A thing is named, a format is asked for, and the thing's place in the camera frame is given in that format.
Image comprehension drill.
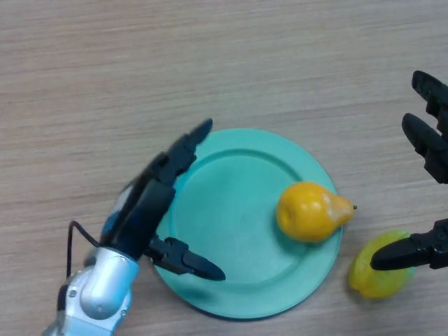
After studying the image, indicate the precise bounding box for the yellow pear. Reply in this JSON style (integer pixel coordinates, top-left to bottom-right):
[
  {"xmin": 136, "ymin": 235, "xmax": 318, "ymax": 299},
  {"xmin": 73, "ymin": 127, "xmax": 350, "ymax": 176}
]
[{"xmin": 276, "ymin": 181, "xmax": 358, "ymax": 244}]

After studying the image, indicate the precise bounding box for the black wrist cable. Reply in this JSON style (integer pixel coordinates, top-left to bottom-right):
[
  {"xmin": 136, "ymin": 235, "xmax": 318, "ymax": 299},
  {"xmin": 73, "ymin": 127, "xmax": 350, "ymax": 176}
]
[{"xmin": 65, "ymin": 220, "xmax": 102, "ymax": 281}]

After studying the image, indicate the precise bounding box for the green round plate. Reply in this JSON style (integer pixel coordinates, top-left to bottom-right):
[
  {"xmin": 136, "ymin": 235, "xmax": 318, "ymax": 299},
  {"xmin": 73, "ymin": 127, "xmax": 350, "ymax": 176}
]
[{"xmin": 150, "ymin": 127, "xmax": 343, "ymax": 320}]

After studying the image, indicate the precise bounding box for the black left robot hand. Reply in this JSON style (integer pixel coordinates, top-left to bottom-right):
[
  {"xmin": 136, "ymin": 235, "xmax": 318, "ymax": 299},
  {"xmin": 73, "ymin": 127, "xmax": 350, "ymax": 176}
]
[{"xmin": 99, "ymin": 118, "xmax": 227, "ymax": 282}]

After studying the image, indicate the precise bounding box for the yellow green starfruit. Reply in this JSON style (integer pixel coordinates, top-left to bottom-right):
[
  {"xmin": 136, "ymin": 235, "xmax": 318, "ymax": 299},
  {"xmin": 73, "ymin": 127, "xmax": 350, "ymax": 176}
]
[{"xmin": 348, "ymin": 230, "xmax": 417, "ymax": 300}]

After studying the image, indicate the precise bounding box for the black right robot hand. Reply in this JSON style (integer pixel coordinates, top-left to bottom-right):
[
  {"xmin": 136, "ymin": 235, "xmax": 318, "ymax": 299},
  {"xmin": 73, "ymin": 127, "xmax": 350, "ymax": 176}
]
[{"xmin": 370, "ymin": 70, "xmax": 448, "ymax": 271}]

